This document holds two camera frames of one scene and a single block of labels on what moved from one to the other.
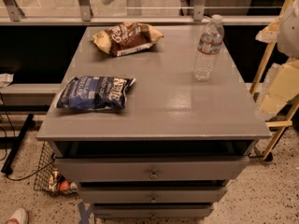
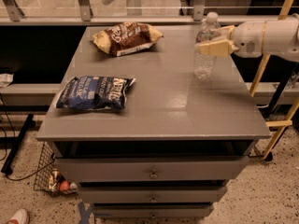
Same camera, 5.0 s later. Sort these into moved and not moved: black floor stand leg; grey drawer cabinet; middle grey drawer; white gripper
Moved: white gripper
Not moved: grey drawer cabinet; black floor stand leg; middle grey drawer
